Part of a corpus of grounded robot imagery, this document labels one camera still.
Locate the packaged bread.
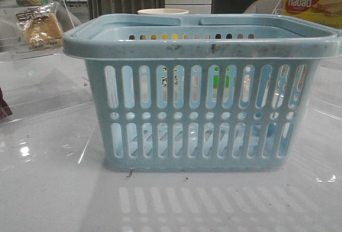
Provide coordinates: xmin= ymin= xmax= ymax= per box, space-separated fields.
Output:
xmin=15 ymin=2 xmax=63 ymax=51

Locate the light blue plastic basket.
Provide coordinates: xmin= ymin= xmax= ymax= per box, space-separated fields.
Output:
xmin=63 ymin=14 xmax=341 ymax=171

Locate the white paper cup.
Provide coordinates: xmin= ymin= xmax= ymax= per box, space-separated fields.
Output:
xmin=137 ymin=8 xmax=189 ymax=16

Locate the clear acrylic left shelf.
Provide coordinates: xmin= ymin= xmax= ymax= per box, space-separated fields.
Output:
xmin=1 ymin=0 xmax=92 ymax=125

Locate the clear acrylic shelf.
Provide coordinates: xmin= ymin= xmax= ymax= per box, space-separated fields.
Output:
xmin=1 ymin=0 xmax=92 ymax=125
xmin=272 ymin=0 xmax=342 ymax=120

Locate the clear acrylic right shelf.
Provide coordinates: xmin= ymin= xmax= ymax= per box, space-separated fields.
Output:
xmin=272 ymin=0 xmax=342 ymax=120

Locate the dark red snack packet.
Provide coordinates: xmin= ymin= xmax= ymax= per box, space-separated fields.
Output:
xmin=0 ymin=89 xmax=13 ymax=120

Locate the yellow nabati wafer box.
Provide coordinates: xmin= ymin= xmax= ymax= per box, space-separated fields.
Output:
xmin=281 ymin=0 xmax=341 ymax=29

